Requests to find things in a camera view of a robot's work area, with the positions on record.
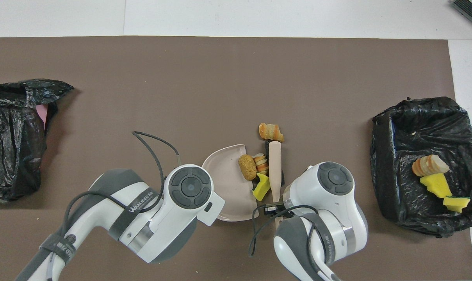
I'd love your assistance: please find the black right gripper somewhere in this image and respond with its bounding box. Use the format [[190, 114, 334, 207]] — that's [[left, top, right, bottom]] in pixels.
[[264, 202, 295, 219]]

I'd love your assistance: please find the yellow sponge piece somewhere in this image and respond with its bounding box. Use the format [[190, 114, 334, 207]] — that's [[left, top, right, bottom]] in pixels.
[[420, 173, 453, 198], [252, 173, 271, 202]]

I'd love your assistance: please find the beige brush with black bristles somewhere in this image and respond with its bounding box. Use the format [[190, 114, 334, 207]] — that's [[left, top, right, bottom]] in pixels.
[[264, 139, 286, 229]]

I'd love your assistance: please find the orange striped croissant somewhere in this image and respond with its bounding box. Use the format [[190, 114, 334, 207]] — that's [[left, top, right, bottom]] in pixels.
[[258, 123, 285, 142], [253, 153, 269, 176]]

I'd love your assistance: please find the brown peanut shaped bread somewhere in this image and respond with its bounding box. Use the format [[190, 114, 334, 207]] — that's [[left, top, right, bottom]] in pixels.
[[238, 154, 257, 181]]

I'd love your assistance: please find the beige plastic dustpan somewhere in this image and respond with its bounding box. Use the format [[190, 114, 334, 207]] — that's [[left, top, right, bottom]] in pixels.
[[201, 144, 260, 222]]

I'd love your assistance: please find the beige sliced bread chunk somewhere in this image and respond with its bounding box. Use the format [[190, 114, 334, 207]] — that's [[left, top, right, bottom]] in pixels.
[[411, 154, 450, 177]]

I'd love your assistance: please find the yellow sponge with green pad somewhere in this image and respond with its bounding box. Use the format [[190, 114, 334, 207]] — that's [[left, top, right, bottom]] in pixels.
[[444, 196, 471, 213]]

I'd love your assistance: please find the black bag lined bin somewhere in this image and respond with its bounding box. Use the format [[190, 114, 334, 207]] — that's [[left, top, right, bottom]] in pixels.
[[369, 96, 472, 238]]

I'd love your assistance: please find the crumpled black trash bag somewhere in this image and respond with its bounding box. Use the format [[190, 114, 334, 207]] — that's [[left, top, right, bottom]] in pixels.
[[0, 79, 75, 203]]

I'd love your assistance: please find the brown table mat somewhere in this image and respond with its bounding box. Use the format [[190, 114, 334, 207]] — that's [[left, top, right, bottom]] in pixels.
[[0, 36, 472, 281]]

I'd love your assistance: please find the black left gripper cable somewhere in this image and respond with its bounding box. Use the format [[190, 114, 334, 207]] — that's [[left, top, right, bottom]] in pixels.
[[62, 131, 181, 281]]

